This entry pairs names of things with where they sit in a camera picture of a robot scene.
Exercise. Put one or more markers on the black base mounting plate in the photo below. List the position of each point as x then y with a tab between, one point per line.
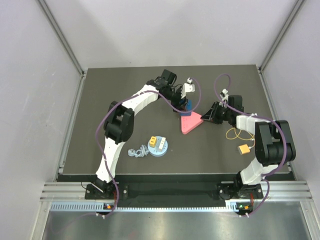
215	186

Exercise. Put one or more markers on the yellow charger on cable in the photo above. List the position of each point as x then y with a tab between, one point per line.
244	149

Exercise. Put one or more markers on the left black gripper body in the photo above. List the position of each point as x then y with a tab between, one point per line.
175	98

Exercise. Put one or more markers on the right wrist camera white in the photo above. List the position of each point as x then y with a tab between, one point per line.
224	98

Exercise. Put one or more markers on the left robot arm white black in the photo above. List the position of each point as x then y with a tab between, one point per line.
118	125

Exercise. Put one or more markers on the left aluminium frame post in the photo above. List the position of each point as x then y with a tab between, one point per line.
60	35

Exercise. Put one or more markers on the yellow plug adapter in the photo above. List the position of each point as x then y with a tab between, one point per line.
152	142

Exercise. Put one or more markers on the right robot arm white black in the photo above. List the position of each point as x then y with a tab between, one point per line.
273	141

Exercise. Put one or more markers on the aluminium frame post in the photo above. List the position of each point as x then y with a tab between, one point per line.
298	4
60	35

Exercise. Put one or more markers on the pink triangular power strip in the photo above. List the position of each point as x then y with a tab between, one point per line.
190	122

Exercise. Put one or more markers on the right aluminium frame post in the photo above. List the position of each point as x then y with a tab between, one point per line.
298	4

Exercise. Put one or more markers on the blue cube plug adapter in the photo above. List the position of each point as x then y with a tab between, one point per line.
186	108

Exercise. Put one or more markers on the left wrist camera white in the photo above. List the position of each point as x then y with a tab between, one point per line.
187	87

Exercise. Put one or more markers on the light blue round socket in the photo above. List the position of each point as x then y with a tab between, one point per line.
157	146

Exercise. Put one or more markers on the white square charger plug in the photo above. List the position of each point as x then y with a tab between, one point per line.
162	143

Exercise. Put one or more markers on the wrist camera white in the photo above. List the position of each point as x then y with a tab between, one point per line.
187	87
224	98

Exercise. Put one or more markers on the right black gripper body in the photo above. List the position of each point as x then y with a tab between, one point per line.
220	113

